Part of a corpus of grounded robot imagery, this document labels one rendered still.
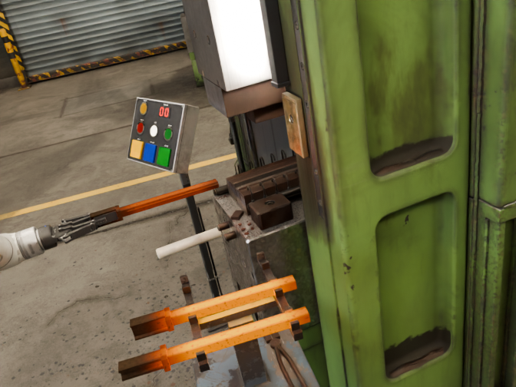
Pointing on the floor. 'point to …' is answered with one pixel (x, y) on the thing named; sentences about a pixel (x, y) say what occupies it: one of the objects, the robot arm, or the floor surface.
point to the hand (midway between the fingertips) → (105, 216)
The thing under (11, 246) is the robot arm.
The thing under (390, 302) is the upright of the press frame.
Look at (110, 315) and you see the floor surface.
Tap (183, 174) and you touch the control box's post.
